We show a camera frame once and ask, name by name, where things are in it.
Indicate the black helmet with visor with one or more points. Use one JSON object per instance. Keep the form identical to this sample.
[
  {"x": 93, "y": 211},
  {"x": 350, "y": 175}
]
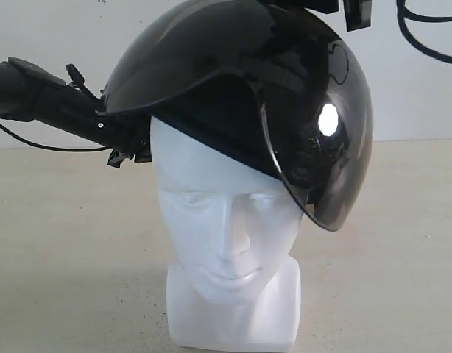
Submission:
[{"x": 266, "y": 84}]

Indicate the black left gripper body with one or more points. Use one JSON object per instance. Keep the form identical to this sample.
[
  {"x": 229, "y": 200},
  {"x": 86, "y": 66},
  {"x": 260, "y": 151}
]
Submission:
[{"x": 74, "y": 109}]

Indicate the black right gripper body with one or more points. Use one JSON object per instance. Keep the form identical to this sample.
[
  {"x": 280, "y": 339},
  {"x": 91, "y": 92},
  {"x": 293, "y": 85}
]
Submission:
[{"x": 358, "y": 13}]

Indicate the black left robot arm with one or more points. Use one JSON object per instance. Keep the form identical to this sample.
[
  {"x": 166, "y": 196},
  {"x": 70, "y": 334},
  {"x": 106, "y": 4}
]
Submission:
[{"x": 29, "y": 93}]

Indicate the white mannequin head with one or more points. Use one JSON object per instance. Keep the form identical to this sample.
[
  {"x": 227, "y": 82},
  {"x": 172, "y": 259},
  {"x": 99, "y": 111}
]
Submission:
[{"x": 233, "y": 285}]

